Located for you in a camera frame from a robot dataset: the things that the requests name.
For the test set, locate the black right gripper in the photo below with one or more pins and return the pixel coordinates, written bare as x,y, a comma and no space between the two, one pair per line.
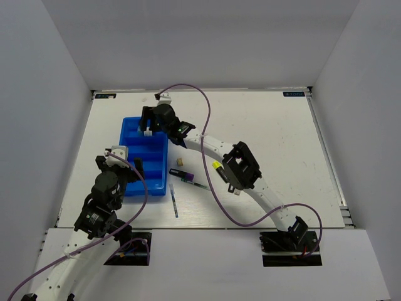
148,112

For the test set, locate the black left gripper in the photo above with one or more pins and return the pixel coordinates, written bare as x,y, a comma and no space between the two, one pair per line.
133,175

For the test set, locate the blue gel jar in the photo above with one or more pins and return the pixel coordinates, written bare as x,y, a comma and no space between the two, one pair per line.
144,133

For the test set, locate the small tan wooden block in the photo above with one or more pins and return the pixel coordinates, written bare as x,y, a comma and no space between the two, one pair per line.
180,162

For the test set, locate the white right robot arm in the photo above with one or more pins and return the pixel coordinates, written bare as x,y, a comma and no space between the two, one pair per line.
240,166

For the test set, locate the blue compartment tray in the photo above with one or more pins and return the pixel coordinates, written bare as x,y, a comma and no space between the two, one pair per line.
151,149

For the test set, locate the left corner label sticker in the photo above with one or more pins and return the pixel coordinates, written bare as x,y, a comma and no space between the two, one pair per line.
105,95

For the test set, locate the corner label sticker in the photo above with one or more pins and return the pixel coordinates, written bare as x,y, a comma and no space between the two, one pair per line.
293,94
105,95

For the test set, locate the blue white pen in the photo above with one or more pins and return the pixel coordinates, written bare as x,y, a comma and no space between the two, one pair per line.
172,193

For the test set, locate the purple cap black marker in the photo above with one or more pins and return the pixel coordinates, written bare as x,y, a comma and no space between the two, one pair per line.
181,174

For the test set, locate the yellow cap highlighter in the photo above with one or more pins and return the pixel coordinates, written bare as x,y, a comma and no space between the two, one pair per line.
220,170

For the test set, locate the right corner label sticker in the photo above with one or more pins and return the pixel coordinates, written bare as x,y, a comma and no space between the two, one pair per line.
293,94

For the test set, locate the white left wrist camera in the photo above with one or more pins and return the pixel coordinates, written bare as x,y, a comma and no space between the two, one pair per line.
116,156

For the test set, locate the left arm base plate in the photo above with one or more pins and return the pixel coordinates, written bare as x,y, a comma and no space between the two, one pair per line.
133,251

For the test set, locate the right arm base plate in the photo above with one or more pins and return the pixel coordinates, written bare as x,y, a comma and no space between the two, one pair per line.
278,251

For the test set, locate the aluminium table edge rail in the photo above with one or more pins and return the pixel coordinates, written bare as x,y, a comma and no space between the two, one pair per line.
343,206

